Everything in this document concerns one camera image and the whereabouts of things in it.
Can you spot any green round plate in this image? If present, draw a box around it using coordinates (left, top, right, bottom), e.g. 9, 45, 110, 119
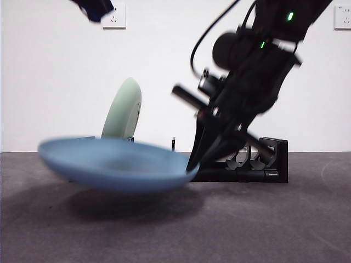
100, 77, 143, 141

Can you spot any blue round plate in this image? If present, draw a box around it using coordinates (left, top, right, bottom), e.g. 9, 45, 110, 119
37, 136, 200, 194

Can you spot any white wall socket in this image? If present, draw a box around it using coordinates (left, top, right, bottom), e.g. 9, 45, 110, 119
333, 5, 351, 31
102, 3, 127, 30

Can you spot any black plastic plate rack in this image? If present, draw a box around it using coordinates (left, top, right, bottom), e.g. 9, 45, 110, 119
78, 135, 289, 184

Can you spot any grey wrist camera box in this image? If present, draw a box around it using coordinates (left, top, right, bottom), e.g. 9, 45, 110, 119
197, 68, 229, 95

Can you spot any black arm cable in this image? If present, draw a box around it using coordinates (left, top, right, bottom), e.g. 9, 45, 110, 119
190, 0, 240, 80

